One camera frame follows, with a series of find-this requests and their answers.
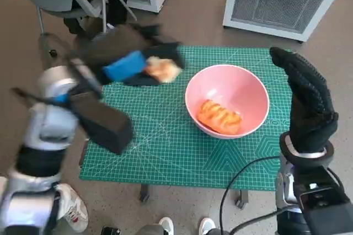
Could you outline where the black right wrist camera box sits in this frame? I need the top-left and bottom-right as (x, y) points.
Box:
(293, 188), (353, 235)

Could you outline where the round toy bread bun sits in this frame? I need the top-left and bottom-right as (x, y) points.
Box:
(145, 56), (183, 83)

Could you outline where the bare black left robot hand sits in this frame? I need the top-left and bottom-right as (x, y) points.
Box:
(90, 24), (185, 86)

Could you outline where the small black device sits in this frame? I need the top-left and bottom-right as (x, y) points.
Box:
(100, 226), (122, 235)

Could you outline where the long orange toy bread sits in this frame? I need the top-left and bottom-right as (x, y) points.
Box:
(197, 99), (243, 136)

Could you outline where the white shoe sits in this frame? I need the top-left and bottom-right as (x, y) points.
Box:
(158, 217), (174, 235)
(199, 217), (216, 235)

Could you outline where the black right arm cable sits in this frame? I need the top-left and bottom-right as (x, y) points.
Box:
(230, 210), (279, 235)
(220, 156), (281, 235)
(327, 167), (345, 194)

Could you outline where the pink bowl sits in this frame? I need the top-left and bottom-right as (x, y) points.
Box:
(184, 65), (270, 140)

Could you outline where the black table leg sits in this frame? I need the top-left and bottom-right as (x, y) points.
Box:
(139, 184), (151, 202)
(234, 190), (250, 209)

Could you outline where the person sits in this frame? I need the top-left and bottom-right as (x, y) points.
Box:
(63, 0), (131, 36)
(56, 184), (89, 233)

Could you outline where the green cutting mat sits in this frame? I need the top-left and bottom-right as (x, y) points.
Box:
(79, 45), (295, 191)

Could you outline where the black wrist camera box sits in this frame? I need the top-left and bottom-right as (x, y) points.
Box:
(68, 58), (133, 155)
(293, 188), (353, 235)

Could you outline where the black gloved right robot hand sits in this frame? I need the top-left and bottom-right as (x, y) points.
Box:
(269, 46), (339, 153)

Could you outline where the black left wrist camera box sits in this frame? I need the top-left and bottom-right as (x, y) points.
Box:
(68, 58), (133, 155)

